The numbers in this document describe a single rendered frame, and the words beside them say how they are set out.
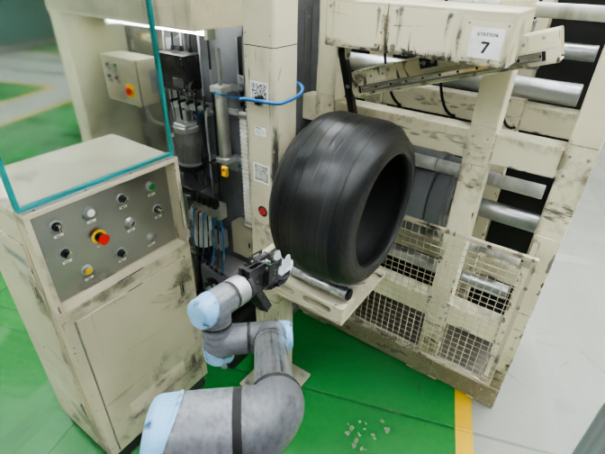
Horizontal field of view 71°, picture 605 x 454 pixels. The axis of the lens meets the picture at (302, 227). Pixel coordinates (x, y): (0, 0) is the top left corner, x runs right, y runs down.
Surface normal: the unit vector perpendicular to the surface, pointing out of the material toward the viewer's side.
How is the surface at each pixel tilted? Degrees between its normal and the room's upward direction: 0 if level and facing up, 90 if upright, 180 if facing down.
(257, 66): 90
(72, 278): 90
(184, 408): 0
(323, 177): 51
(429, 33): 90
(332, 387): 0
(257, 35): 90
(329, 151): 36
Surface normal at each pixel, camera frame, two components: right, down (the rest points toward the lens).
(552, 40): -0.58, 0.42
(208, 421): 0.07, -0.58
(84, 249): 0.82, 0.32
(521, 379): 0.03, -0.85
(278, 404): 0.62, -0.63
